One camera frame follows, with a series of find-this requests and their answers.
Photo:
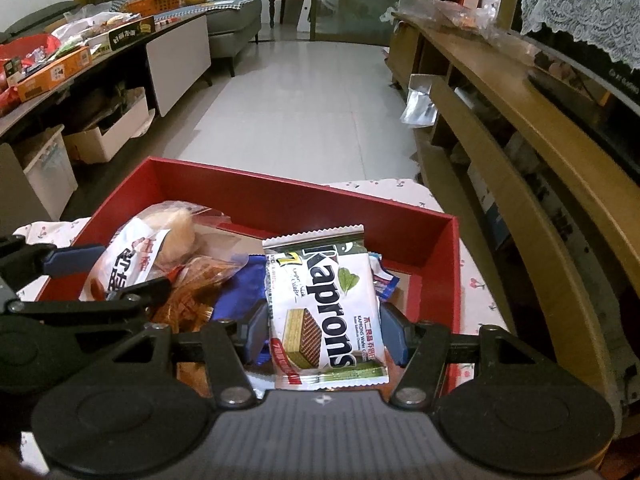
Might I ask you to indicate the plastic bag of snacks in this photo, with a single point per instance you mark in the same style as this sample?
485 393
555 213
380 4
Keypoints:
465 20

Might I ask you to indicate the white wafer packet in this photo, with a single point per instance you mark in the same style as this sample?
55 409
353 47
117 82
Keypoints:
325 310

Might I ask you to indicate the orange plastic basket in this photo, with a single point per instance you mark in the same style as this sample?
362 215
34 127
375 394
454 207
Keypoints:
152 2

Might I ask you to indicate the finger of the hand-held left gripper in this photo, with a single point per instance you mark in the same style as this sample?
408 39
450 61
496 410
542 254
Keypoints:
147 288
75 258

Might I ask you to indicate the orange snack packet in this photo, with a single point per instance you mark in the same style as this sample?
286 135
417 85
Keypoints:
200 285

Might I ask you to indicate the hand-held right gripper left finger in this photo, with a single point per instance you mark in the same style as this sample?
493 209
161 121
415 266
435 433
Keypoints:
257 327

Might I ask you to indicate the wooden tv cabinet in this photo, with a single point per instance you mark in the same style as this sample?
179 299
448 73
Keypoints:
540 125

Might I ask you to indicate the grey sofa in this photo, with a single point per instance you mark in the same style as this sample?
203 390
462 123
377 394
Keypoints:
232 25

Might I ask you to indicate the dark coffee table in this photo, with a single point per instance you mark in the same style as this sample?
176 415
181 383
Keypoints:
177 60

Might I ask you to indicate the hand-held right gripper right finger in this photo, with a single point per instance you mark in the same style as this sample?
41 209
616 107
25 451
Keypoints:
395 335

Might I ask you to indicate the white lace cloth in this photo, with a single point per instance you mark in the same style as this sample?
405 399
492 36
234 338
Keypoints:
580 5

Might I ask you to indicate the blue snack packet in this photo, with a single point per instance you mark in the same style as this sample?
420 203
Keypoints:
245 285

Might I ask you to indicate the blue and white packet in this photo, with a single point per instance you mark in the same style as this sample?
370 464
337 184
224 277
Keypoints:
384 280

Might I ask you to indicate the cherry print tablecloth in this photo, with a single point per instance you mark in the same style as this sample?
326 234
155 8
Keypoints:
400 192

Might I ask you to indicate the black television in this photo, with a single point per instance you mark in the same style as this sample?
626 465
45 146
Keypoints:
622 80

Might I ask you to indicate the orange cardboard box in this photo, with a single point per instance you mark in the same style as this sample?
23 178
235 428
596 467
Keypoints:
55 72

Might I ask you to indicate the black printed box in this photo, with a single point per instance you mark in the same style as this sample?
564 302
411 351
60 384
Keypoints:
131 32

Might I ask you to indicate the red plastic basket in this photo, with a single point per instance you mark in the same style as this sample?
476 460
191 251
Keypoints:
25 46

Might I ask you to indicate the red cardboard box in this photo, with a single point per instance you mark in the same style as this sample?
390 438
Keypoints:
300 200

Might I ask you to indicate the clear plastic bag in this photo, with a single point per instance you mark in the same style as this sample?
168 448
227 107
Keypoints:
420 102

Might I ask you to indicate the tall white storage bin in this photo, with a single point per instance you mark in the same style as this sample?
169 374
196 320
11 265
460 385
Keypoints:
50 170

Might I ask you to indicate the low white storage bin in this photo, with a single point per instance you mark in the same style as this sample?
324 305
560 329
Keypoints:
117 132

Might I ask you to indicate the bread bag with white label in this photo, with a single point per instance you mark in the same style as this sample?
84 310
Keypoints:
130 260

